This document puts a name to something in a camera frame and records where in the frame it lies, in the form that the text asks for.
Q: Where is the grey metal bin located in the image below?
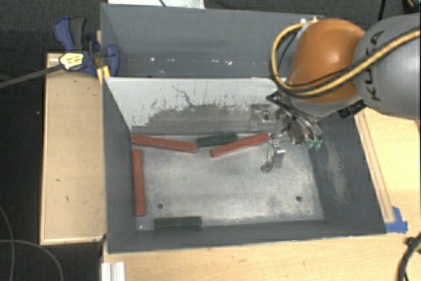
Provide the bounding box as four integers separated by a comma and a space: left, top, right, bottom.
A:
99, 3, 387, 255

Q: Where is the black cylinder on white bracket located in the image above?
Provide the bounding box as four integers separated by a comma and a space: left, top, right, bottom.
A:
337, 99, 366, 120

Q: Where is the red-brown flat block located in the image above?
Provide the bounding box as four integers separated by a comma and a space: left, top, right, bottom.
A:
209, 132, 272, 159
132, 148, 147, 218
130, 134, 199, 155

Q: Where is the dark green flat block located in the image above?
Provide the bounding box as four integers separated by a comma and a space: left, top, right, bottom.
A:
195, 132, 239, 148
153, 215, 203, 231

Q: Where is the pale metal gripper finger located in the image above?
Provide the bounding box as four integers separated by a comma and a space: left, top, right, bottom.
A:
272, 140, 286, 170
260, 140, 275, 174

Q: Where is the pale wood board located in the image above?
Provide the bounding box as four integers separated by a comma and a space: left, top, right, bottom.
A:
39, 52, 108, 246

